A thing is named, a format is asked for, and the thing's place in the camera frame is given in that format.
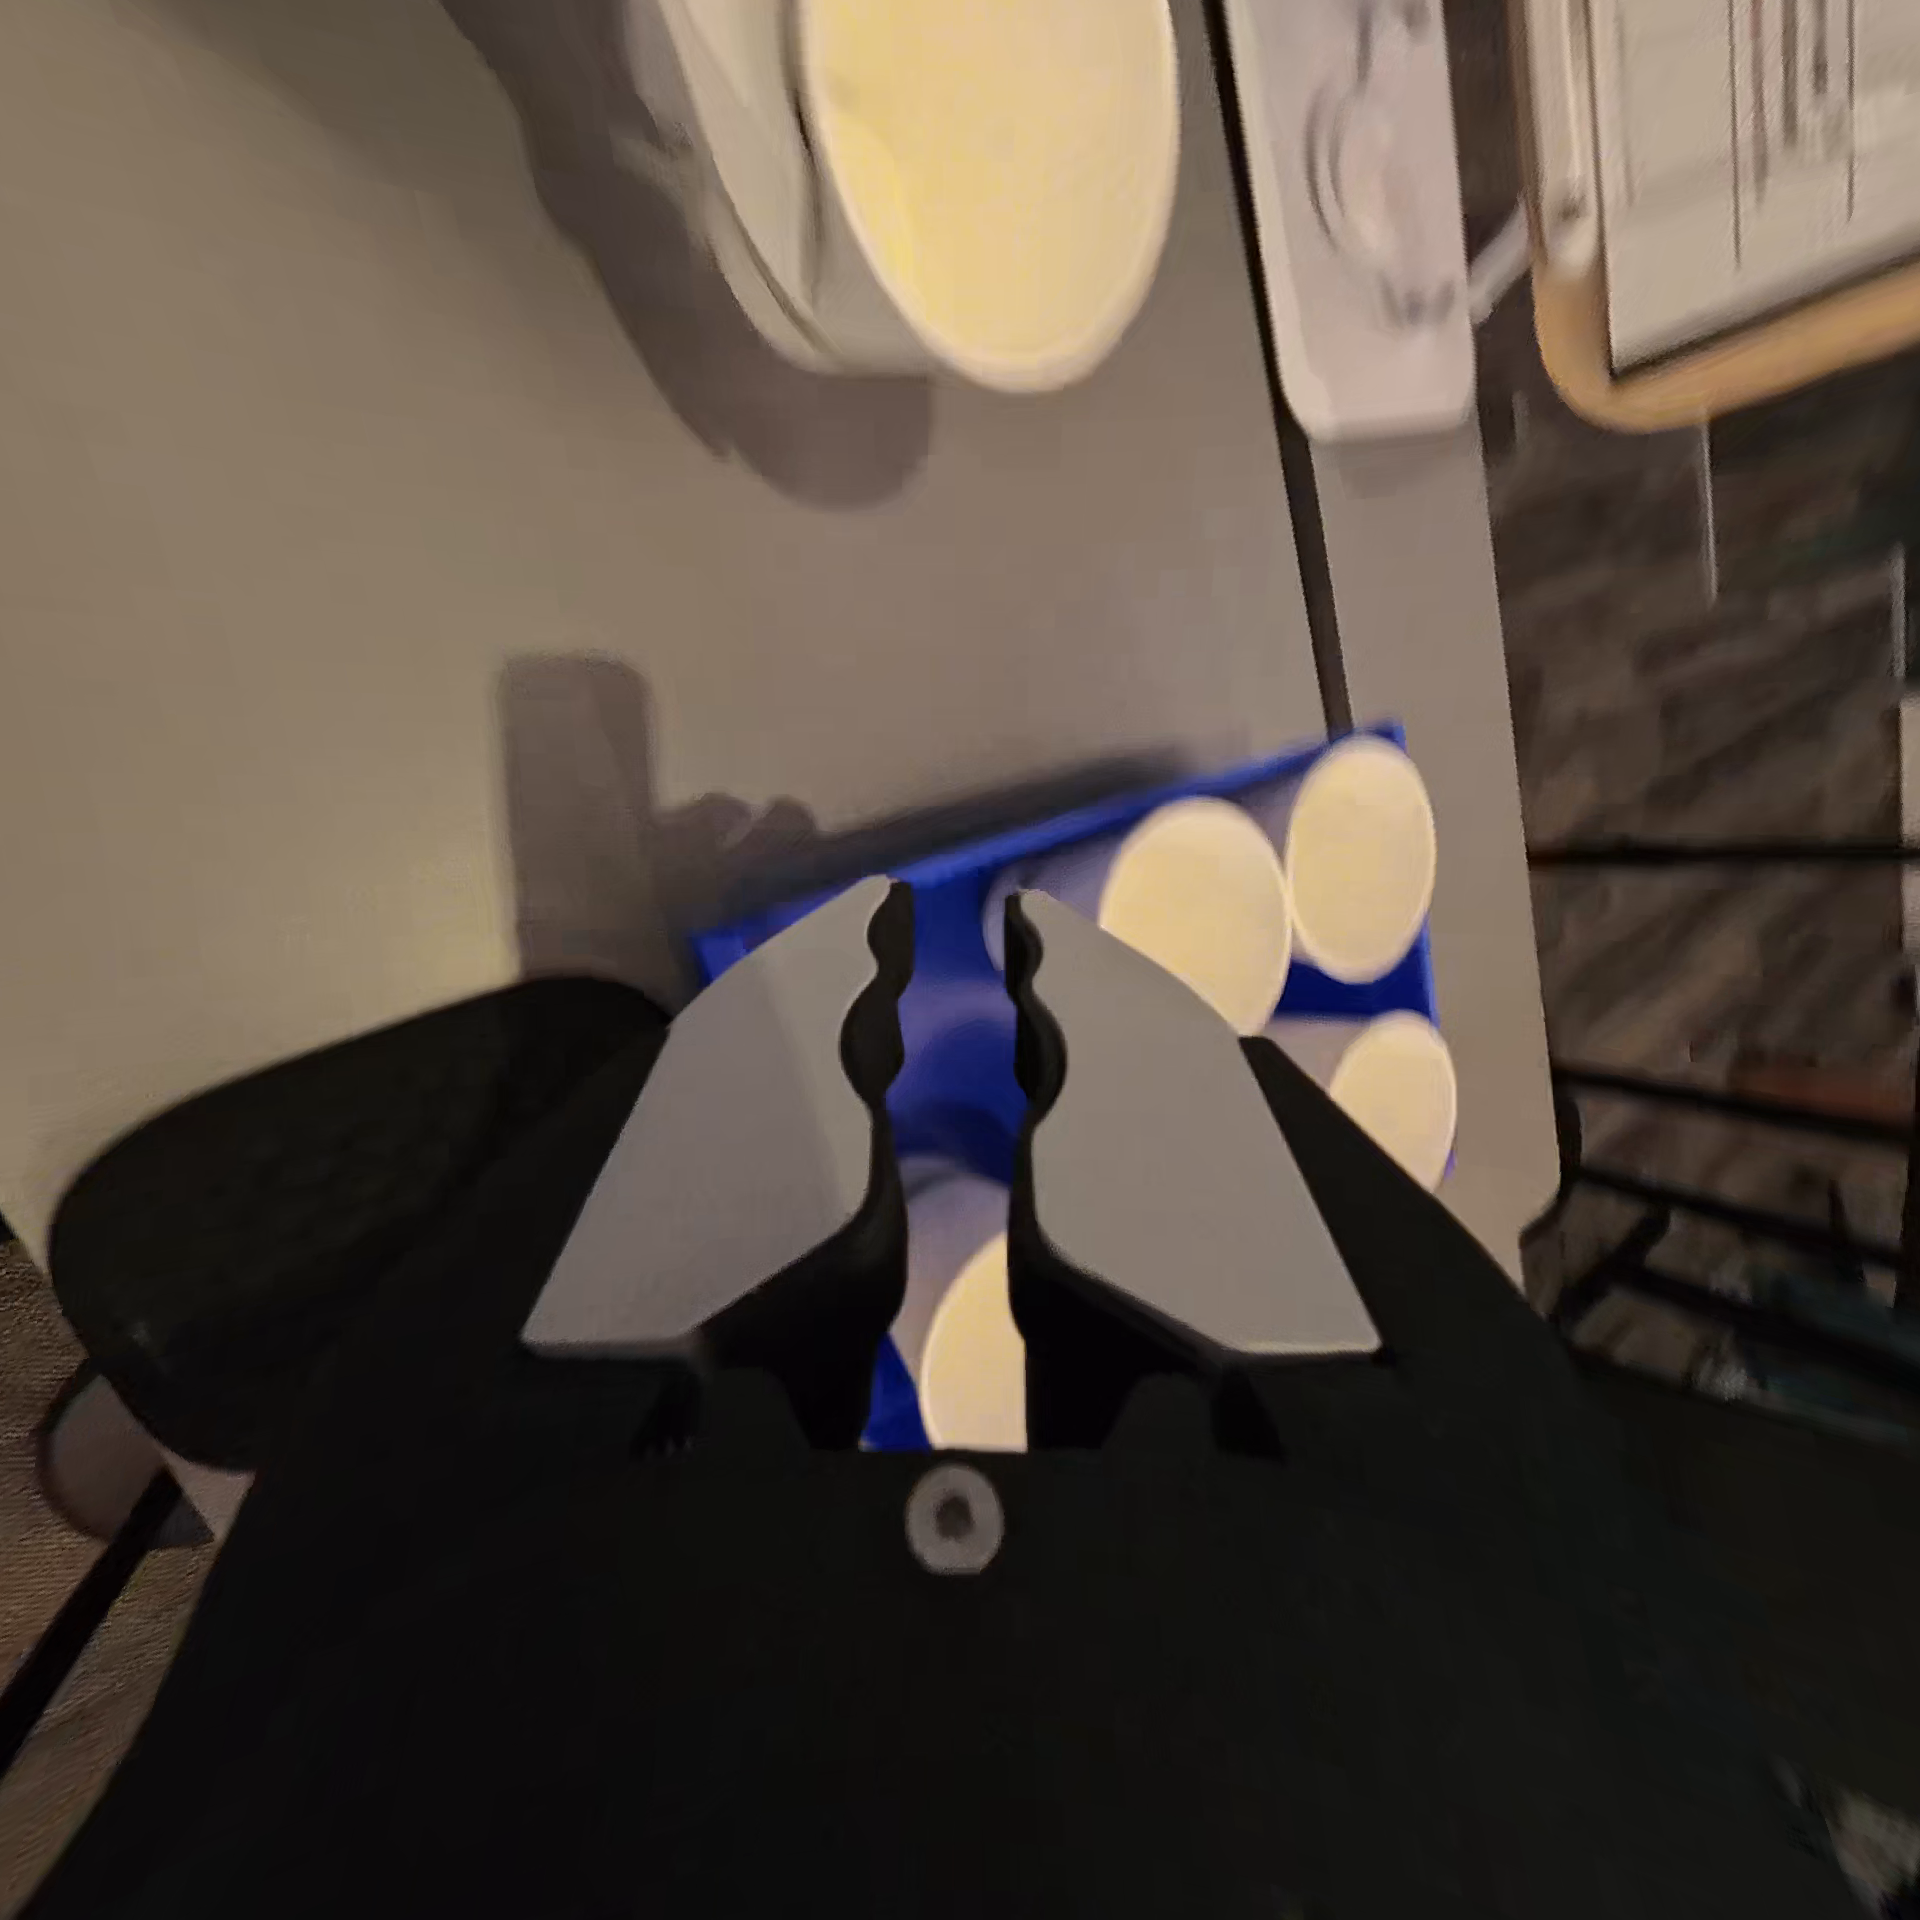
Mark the blue plastic bin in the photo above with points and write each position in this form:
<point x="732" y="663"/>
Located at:
<point x="780" y="930"/>

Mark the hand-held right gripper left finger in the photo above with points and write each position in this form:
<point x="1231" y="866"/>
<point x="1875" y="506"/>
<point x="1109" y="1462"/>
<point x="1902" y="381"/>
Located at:
<point x="721" y="1186"/>

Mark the instruction sheet on wooden stand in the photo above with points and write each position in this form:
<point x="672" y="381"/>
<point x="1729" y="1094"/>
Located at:
<point x="1680" y="385"/>

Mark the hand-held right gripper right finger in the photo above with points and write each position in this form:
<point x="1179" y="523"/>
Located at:
<point x="1187" y="1186"/>

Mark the black wrist rest pad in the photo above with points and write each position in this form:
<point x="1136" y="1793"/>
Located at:
<point x="300" y="1201"/>

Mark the white mount plate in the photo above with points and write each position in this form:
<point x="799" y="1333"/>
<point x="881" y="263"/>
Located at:
<point x="1352" y="241"/>

